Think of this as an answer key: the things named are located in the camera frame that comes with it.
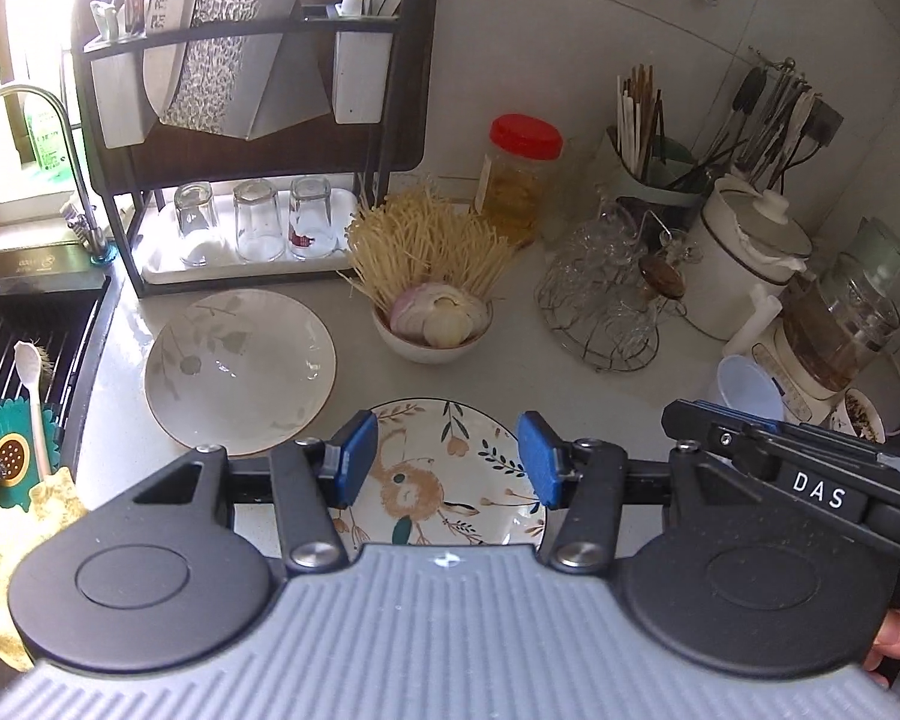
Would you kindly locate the sunflower shaped scrubber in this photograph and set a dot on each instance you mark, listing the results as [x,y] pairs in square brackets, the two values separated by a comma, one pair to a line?
[4,435]

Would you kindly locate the steel cutting board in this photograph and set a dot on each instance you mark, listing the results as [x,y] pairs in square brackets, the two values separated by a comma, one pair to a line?
[292,94]

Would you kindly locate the dark brown cutting board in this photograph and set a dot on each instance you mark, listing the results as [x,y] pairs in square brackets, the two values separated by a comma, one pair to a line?
[394,142]

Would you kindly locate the small white ceramic bowl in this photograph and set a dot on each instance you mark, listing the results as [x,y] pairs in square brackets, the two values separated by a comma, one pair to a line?
[435,354]

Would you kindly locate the steel faucet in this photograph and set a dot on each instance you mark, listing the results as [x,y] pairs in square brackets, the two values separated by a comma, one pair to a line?
[60,135]

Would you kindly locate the black sink drain rack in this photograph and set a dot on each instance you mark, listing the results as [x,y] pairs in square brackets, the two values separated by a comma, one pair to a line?
[0,330]

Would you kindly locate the white cutting board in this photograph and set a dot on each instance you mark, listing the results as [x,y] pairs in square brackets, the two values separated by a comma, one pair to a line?
[159,79]

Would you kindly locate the white utensil holder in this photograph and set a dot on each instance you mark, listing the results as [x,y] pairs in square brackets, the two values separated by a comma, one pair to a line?
[360,75]
[116,105]

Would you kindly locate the glass pot lid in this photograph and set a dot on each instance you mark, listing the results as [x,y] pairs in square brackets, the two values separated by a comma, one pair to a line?
[757,221]

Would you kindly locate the white kettle base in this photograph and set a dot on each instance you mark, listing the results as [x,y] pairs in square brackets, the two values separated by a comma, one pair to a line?
[787,379]

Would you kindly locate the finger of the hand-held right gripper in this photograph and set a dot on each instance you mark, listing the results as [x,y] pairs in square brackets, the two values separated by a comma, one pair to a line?
[750,415]
[690,427]

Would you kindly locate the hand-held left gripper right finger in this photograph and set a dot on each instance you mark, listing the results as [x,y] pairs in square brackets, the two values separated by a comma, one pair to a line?
[538,461]

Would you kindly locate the onion piece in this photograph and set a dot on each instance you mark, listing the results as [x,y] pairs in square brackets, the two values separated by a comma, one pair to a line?
[412,311]

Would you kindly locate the bowl of tea dregs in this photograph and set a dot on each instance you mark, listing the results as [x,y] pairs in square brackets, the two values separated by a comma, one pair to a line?
[862,416]

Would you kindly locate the glass health kettle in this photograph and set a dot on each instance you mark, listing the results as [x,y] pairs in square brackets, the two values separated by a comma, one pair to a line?
[847,315]

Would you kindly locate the garlic bulb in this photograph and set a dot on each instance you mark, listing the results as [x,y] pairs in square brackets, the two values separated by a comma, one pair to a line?
[450,322]

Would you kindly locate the clear drinking glass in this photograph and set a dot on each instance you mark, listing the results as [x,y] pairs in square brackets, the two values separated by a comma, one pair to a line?
[257,221]
[195,229]
[313,217]

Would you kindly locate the cluster of glass cups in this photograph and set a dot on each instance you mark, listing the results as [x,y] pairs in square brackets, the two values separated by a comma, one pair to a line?
[600,270]

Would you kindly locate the large leaf-print white bowl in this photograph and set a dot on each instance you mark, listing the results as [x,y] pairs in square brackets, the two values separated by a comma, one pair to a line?
[240,375]

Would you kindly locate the white electric pot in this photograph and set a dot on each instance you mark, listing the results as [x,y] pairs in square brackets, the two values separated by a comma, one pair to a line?
[727,285]

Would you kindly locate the black dish rack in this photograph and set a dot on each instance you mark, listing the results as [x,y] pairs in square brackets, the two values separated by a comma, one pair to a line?
[195,36]

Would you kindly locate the yellow cloth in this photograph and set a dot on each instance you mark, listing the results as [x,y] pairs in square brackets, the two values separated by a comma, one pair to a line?
[15,540]

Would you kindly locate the plain white bowl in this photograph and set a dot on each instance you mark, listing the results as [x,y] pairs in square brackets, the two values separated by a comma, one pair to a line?
[746,390]

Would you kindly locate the red-lidded plastic jar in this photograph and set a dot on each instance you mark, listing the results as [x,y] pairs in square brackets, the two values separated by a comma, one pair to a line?
[514,180]

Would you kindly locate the hanging kitchen utensils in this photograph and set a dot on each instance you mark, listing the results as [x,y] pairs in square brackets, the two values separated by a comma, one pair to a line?
[772,120]

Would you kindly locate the green bottle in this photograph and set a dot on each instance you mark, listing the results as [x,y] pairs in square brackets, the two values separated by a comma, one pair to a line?
[45,139]

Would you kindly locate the white drain tray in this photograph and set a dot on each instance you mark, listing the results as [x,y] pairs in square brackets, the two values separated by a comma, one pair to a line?
[157,274]

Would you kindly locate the chopstick holder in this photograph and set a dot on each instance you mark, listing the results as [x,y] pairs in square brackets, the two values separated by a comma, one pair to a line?
[645,191]

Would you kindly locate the floral print plate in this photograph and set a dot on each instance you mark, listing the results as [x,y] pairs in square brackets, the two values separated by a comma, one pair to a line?
[450,457]

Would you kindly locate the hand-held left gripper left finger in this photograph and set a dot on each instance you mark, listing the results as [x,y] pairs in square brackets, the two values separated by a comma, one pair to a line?
[356,457]

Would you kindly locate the white dish brush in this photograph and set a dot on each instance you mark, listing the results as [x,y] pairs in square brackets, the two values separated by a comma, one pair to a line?
[37,420]

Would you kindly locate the patterned grey cutting board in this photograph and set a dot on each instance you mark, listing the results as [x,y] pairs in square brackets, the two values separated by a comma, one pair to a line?
[217,52]

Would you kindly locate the bundle of chopsticks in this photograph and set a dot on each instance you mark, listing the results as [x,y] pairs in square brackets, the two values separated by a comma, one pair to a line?
[641,112]

